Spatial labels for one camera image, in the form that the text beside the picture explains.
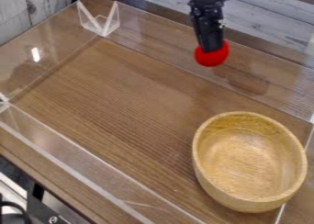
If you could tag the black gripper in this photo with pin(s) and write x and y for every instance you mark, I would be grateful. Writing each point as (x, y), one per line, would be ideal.
(207, 23)

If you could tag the red felt strawberry toy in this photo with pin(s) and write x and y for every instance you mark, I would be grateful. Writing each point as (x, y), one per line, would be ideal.
(211, 58)

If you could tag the light wooden bowl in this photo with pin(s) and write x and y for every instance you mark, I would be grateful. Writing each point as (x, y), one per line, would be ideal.
(249, 161)

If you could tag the clear acrylic corner bracket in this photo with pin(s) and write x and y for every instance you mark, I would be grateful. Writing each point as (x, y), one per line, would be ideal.
(99, 24)

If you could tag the clear acrylic tray wall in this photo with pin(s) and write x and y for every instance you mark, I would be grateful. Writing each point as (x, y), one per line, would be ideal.
(103, 110)

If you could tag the black metal table frame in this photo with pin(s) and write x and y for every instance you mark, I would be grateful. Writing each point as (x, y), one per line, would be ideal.
(36, 202)

